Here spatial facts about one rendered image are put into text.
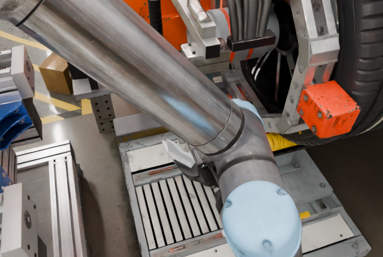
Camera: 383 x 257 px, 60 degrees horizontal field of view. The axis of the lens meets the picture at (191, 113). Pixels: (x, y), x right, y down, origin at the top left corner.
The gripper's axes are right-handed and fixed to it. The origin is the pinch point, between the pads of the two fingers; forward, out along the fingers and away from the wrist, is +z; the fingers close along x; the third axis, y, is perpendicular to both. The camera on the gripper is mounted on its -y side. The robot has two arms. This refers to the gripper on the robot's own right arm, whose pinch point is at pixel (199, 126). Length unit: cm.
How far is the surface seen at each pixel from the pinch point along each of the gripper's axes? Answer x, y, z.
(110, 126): 37, -68, 89
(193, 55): -4.6, 10.5, 7.5
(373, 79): -33.8, -1.9, -6.3
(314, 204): -31, -78, 9
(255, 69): -27, -27, 37
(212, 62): -7.6, 7.2, 7.1
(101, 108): 35, -54, 88
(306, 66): -23.5, 2.9, -0.6
